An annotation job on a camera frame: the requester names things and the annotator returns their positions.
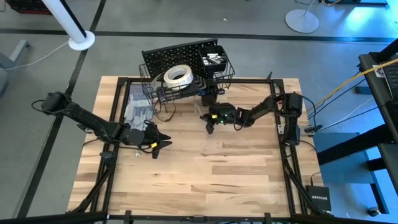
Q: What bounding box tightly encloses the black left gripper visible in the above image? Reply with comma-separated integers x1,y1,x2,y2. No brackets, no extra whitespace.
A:
136,121,173,150

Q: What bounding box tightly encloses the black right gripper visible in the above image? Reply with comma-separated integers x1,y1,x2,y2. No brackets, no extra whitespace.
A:
200,102,239,125

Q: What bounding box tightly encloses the black looped cable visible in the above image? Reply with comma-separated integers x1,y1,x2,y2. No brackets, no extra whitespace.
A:
154,99,177,123

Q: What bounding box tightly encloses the white tape roll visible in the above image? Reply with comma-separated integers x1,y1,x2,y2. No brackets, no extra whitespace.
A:
163,64,194,91

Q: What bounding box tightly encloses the black box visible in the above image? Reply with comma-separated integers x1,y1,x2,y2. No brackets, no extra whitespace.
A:
201,93,219,107

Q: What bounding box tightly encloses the grey work glove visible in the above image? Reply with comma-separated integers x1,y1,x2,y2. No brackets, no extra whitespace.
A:
123,85,155,131

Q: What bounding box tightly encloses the black pegboard bin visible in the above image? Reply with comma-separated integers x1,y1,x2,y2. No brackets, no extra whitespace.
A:
198,45,230,75

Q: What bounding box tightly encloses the steel head hammer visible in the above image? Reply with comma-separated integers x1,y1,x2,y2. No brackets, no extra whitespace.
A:
151,73,167,94

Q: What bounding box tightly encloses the black metal pegboard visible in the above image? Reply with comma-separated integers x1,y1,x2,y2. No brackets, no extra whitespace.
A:
142,38,220,82

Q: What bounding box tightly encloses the white black pole stand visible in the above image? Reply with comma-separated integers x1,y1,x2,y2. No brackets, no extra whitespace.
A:
41,0,96,52

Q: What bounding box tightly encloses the grey round floor stand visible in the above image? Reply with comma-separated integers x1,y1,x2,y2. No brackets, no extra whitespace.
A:
285,0,320,34

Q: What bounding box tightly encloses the black side desk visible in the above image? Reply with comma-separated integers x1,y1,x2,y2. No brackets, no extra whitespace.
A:
357,39,398,144

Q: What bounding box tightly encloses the grey table leg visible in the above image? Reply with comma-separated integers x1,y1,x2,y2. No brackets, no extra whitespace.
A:
0,39,31,94

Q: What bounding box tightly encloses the red black crate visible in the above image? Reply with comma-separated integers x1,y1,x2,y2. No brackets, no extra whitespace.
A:
5,0,52,16

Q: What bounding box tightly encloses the black caster wheel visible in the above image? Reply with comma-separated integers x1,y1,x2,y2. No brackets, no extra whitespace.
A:
366,206,381,218

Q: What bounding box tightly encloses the black wire basket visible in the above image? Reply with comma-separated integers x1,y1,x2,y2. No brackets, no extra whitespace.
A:
139,58,236,105

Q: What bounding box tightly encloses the black aluminium table frame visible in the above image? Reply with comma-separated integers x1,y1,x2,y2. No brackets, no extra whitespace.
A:
67,76,335,224

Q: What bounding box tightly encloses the black Netgear network switch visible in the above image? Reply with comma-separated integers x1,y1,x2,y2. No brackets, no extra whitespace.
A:
305,185,333,214

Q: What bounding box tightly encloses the white floor cable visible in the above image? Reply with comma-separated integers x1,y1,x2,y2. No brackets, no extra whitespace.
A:
6,40,71,71

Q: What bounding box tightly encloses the yellow cable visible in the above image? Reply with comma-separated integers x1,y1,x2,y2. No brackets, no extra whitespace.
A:
306,57,398,113

